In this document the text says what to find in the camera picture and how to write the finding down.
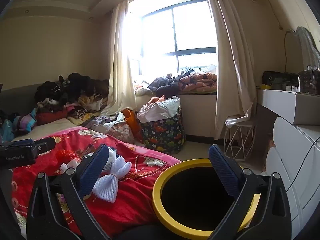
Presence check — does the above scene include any red cloth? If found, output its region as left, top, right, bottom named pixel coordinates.
left=36, top=110, right=68, bottom=125

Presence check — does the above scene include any cream curtain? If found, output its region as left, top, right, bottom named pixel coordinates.
left=200, top=0, right=258, bottom=140
left=100, top=0, right=137, bottom=117

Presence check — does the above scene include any silver snack wrapper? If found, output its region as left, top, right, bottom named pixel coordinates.
left=75, top=144, right=97, bottom=158

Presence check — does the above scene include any pale lavender garment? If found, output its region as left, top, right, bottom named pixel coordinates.
left=87, top=112, right=125, bottom=133

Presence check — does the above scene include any dinosaur print laundry basket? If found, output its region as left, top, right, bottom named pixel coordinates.
left=137, top=106, right=187, bottom=155

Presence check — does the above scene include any orange bag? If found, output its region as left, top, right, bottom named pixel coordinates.
left=122, top=109, right=140, bottom=143

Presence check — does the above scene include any white packet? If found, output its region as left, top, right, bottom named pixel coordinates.
left=101, top=147, right=118, bottom=173

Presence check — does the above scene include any brown patterned blanket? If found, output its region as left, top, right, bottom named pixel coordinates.
left=66, top=102, right=103, bottom=125

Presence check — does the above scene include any pile of dark clothes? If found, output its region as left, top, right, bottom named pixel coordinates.
left=34, top=72, right=110, bottom=110

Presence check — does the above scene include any white vanity desk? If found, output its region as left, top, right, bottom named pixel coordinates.
left=256, top=87, right=320, bottom=127

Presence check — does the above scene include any wavy framed mirror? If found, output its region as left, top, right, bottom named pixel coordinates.
left=284, top=26, right=320, bottom=74

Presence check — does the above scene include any beige mattress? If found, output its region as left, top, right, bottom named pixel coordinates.
left=12, top=117, right=83, bottom=142

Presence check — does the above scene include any red floral blanket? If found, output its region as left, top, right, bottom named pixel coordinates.
left=11, top=127, right=182, bottom=240

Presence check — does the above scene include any beige white garment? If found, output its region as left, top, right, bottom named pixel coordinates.
left=77, top=94, right=108, bottom=110

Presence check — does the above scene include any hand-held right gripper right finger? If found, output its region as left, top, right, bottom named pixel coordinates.
left=208, top=144, right=292, bottom=240

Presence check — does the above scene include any pink orange garment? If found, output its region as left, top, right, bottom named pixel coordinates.
left=147, top=95, right=167, bottom=105

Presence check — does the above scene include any white wire stool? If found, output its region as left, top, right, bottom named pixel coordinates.
left=224, top=116, right=257, bottom=162

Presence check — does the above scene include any black framed window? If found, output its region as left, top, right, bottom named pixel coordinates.
left=127, top=0, right=218, bottom=77

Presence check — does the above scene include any dark camouflage bag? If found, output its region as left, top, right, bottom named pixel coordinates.
left=262, top=71, right=299, bottom=87

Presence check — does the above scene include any clear cosmetics organizer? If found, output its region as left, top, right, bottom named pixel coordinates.
left=299, top=69, right=320, bottom=94

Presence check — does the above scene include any orange patterned quilt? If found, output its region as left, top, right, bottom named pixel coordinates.
left=179, top=72, right=218, bottom=93

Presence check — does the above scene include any yellow rimmed black trash bin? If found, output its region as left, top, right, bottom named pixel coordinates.
left=152, top=159, right=262, bottom=239

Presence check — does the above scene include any striped blue pink garment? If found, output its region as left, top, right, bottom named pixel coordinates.
left=0, top=107, right=38, bottom=140

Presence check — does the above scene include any green print pillow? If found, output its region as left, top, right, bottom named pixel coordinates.
left=135, top=85, right=155, bottom=97

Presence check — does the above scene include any pink floral bag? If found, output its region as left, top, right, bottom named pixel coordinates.
left=105, top=121, right=135, bottom=144

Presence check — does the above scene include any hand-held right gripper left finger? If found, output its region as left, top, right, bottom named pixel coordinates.
left=26, top=144, right=110, bottom=240

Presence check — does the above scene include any black cable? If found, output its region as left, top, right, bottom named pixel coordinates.
left=285, top=132, right=320, bottom=193

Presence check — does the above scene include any white rounded drawer cabinet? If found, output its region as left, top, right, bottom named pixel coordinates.
left=265, top=116, right=320, bottom=238

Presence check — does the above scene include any grey bed headboard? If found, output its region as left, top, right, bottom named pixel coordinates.
left=0, top=84, right=50, bottom=115

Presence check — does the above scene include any black down jacket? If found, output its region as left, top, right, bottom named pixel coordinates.
left=147, top=76, right=182, bottom=97

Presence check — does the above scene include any white plastic bag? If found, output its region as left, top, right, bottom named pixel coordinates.
left=137, top=96, right=181, bottom=123

